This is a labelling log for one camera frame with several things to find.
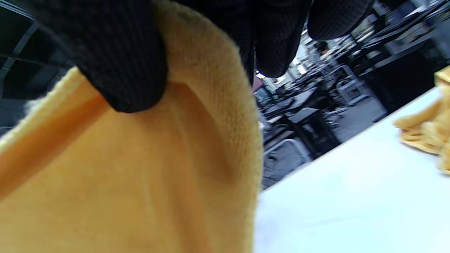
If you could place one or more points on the person's right hand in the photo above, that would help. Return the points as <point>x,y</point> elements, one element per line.
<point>123,52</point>

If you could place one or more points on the orange square towel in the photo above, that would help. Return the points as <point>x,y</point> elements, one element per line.
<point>429,133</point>
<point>123,175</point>

